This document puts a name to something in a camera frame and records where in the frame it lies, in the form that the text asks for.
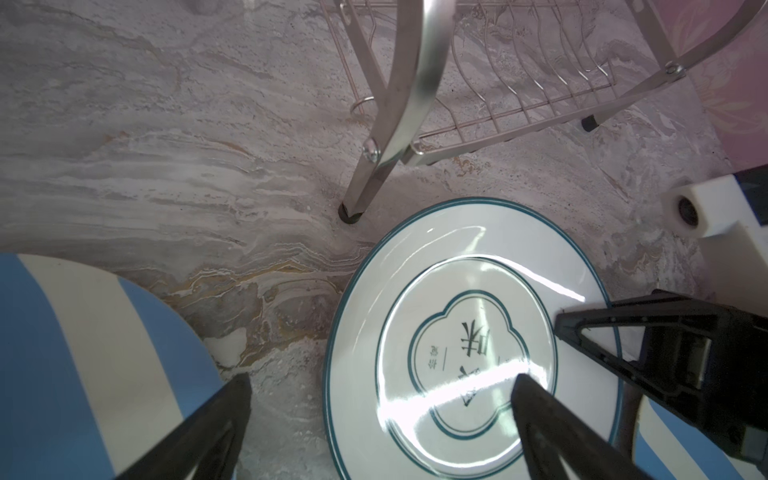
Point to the blue striped plate far left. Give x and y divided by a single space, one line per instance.
95 370

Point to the blue striped plate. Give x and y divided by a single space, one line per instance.
95 370
665 447

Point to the blue striped plate front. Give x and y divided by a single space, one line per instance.
665 447

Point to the silver wire dish rack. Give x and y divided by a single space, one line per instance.
447 78

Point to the white plate green quatrefoil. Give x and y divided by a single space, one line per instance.
433 329

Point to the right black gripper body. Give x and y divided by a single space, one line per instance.
746 438

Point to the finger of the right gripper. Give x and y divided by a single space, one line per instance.
683 364

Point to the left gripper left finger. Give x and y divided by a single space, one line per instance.
207 444

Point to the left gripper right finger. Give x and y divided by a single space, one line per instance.
556 444

